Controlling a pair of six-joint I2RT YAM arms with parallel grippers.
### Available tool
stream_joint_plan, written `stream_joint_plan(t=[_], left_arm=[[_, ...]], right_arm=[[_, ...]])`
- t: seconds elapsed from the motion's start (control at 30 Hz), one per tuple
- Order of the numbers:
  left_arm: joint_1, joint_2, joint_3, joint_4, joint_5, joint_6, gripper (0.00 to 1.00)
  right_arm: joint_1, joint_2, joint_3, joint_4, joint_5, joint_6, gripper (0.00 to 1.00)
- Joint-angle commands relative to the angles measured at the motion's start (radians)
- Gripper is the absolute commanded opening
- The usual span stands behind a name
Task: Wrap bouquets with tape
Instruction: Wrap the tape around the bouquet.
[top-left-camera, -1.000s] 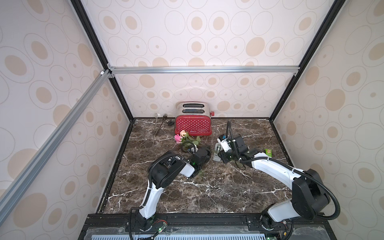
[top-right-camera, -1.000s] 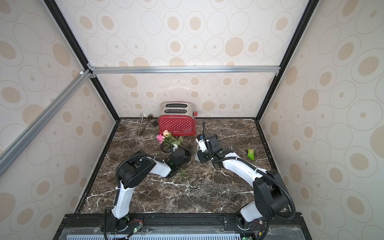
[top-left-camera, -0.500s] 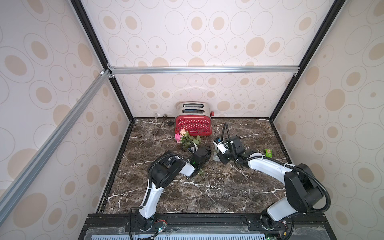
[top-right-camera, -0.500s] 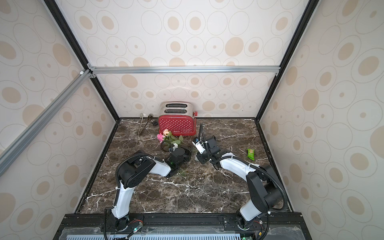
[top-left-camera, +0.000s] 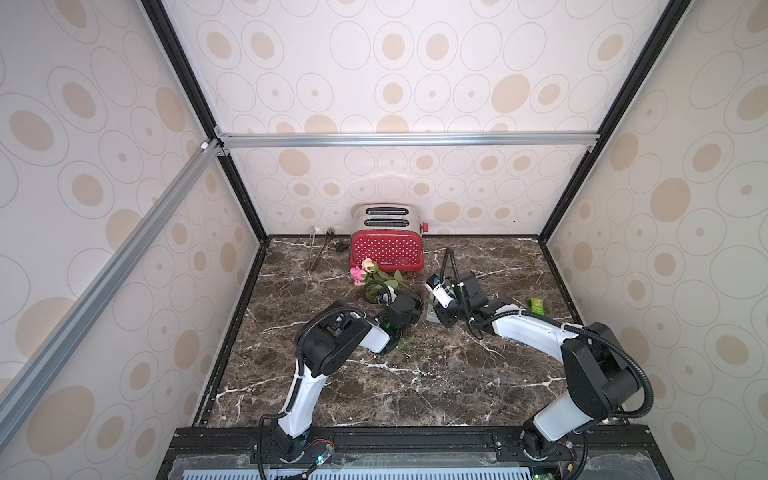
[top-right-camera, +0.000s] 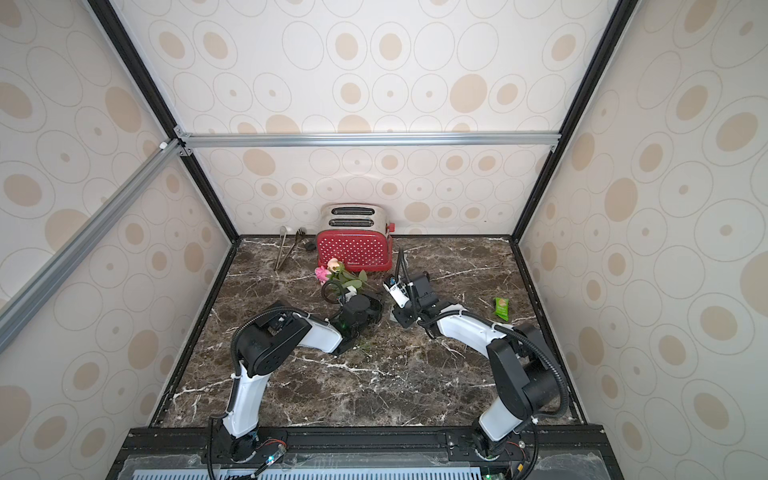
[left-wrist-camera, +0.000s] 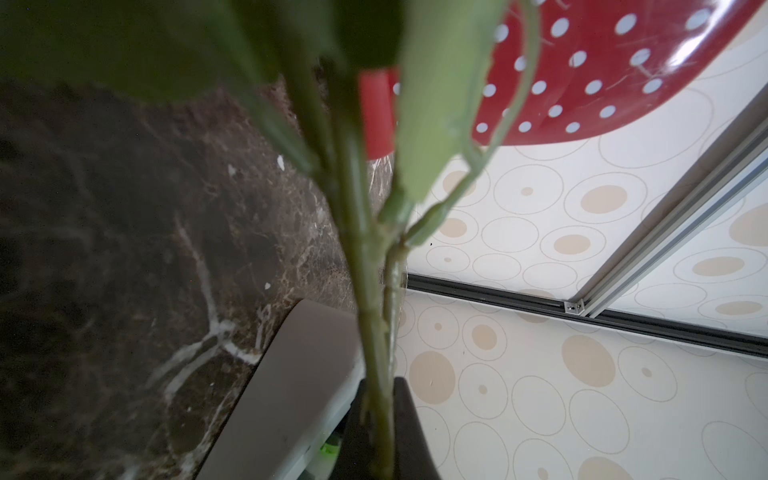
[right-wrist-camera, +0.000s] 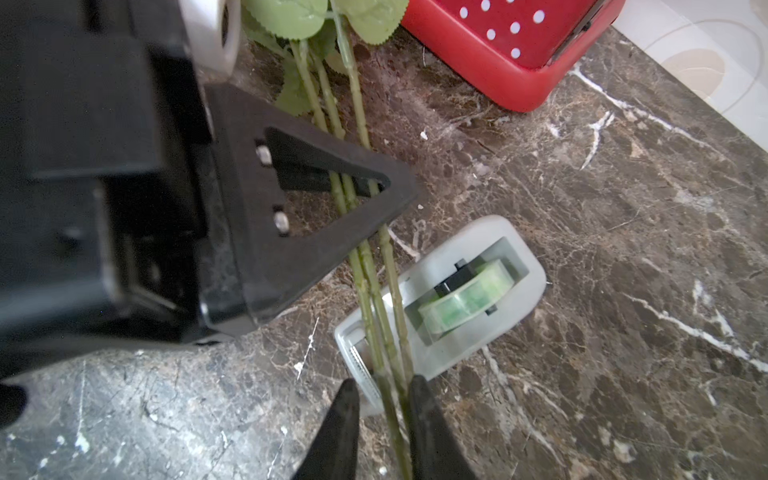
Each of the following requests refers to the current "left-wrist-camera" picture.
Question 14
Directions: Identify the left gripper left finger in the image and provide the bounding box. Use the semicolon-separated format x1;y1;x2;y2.
329;379;372;480

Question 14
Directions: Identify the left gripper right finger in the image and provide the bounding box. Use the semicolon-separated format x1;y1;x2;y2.
393;377;440;480

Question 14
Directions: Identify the white tape dispenser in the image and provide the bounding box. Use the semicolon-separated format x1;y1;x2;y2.
197;299;364;479

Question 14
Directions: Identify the red polka dot toaster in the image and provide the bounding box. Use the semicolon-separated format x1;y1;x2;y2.
360;0;767;160

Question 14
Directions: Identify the horizontal aluminium rail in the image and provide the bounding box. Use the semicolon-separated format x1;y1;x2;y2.
564;88;767;318

